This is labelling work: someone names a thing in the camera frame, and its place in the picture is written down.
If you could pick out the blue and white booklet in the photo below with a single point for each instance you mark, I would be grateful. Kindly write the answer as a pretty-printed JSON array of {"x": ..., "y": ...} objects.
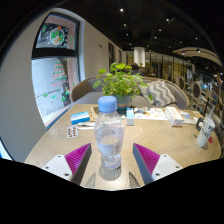
[{"x": 191, "y": 117}]

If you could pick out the small blue and white box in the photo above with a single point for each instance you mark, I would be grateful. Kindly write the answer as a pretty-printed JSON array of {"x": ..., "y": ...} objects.
[{"x": 130, "y": 117}]

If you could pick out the grey chevron cushion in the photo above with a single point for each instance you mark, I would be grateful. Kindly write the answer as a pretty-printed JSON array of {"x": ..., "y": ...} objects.
[{"x": 160, "y": 93}]

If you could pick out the printed paper leaflet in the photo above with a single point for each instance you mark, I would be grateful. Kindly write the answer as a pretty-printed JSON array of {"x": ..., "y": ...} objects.
[{"x": 151, "y": 114}]

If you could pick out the flat round red coaster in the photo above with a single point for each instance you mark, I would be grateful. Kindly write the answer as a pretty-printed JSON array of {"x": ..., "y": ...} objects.
[{"x": 210, "y": 140}]

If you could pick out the pill blister pack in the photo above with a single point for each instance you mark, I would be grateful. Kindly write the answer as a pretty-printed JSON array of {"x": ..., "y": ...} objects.
[{"x": 72, "y": 132}]

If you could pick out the group of ceiling lights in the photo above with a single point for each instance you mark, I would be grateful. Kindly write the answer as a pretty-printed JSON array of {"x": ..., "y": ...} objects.
[{"x": 121, "y": 10}]

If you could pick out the green potted plant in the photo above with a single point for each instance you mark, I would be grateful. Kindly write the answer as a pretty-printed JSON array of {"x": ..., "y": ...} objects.
[{"x": 121, "y": 81}]

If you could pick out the window with festive stickers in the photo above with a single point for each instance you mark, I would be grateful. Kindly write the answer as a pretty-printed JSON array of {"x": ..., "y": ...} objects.
[{"x": 53, "y": 83}]

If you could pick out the grey curved sofa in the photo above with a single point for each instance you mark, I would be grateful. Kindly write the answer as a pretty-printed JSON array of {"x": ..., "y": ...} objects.
[{"x": 83, "y": 91}]

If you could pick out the person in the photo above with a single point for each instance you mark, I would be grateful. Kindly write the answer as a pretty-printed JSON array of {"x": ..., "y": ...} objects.
[{"x": 135, "y": 69}]

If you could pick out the flat blue and white box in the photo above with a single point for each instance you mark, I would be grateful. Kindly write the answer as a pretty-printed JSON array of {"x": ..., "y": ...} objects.
[{"x": 80, "y": 117}]

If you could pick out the long white box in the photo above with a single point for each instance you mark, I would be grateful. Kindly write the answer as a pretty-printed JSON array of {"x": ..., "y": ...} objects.
[{"x": 174, "y": 116}]

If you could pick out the white printed mug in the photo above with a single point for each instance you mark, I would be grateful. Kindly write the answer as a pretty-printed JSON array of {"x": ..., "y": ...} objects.
[{"x": 205, "y": 131}]

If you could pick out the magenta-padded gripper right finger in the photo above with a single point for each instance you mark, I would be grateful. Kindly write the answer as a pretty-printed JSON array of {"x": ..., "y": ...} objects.
[{"x": 146, "y": 160}]

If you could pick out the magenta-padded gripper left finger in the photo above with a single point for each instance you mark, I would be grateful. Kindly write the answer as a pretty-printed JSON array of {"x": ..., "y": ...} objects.
[{"x": 77, "y": 160}]

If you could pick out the group of dining chairs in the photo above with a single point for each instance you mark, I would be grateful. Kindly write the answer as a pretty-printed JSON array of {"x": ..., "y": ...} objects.
[{"x": 196, "y": 91}]

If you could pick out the clear blue-capped water bottle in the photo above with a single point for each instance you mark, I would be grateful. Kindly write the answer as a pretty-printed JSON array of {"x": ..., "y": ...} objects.
[{"x": 109, "y": 133}]

